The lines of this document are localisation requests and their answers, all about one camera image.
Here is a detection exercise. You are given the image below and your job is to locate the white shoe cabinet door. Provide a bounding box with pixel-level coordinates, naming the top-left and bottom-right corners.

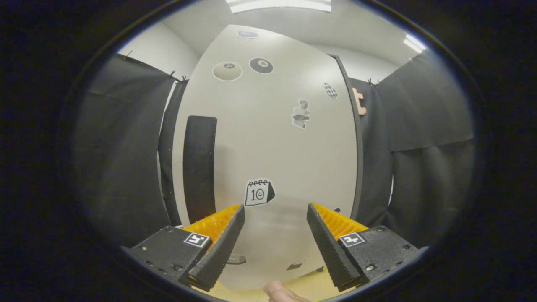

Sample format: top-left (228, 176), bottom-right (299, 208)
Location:
top-left (172, 24), bottom-right (358, 290)

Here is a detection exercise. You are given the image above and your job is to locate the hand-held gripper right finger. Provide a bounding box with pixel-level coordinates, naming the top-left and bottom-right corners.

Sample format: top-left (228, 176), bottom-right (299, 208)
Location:
top-left (306, 203), bottom-right (428, 293)

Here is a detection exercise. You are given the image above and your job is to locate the grey shoe cabinet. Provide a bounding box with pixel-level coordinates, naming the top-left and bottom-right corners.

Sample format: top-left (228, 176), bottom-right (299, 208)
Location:
top-left (329, 54), bottom-right (365, 221)

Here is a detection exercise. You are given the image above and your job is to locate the long ceiling light panel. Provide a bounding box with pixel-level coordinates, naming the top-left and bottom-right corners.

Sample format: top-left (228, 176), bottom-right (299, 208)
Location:
top-left (225, 0), bottom-right (332, 14)

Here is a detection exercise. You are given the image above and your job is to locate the small ceiling light panel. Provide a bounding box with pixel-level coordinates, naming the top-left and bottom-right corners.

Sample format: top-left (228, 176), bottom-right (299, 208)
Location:
top-left (404, 34), bottom-right (426, 54)

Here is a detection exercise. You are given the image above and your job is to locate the black backdrop cloth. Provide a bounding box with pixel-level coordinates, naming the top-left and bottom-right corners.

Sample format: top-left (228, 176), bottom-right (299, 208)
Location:
top-left (73, 50), bottom-right (477, 248)

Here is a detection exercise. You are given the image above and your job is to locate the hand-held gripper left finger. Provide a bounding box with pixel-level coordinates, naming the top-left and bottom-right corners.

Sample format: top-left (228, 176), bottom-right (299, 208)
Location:
top-left (122, 204), bottom-right (246, 292)

